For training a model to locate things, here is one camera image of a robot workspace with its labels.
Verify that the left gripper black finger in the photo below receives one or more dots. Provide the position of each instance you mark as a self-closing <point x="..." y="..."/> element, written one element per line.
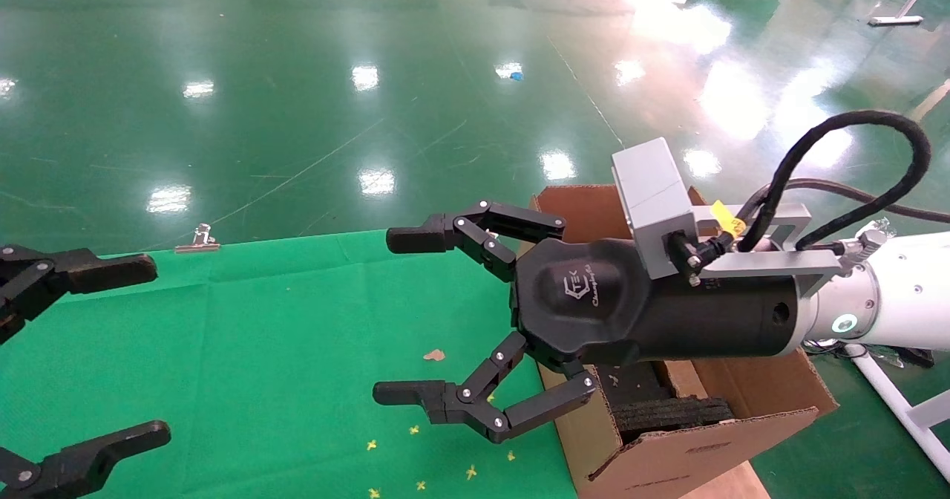
<point x="96" y="451"/>
<point x="104" y="272"/>

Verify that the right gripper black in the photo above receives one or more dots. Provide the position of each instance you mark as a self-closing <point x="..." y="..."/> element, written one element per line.
<point x="594" y="313"/>

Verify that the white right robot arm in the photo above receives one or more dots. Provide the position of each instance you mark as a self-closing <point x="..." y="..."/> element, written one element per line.
<point x="913" y="291"/>

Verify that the brown cardboard scrap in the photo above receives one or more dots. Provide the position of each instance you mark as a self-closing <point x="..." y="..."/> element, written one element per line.
<point x="434" y="355"/>

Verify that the large open brown carton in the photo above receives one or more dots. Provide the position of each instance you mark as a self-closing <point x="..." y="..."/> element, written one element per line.
<point x="742" y="387"/>

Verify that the silver binder clip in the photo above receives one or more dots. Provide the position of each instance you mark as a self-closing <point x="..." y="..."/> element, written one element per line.
<point x="200" y="243"/>

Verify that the black foam liner sheet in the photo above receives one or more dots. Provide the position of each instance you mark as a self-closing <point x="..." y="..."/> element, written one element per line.
<point x="631" y="384"/>

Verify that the green tablecloth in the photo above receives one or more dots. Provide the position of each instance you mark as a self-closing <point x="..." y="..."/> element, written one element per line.
<point x="260" y="350"/>

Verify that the black foam block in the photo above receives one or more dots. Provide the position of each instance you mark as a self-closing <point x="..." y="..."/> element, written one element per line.
<point x="668" y="414"/>

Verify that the tan flat board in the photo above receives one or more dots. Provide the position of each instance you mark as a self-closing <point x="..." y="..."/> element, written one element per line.
<point x="731" y="484"/>

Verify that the black plastic grid tray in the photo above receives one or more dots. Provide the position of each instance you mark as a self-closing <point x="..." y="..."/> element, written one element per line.
<point x="919" y="358"/>

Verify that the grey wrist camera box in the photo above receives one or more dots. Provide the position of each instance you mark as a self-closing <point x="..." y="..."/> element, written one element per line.
<point x="653" y="202"/>

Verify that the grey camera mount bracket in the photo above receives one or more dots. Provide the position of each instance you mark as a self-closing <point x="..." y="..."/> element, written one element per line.
<point x="772" y="263"/>

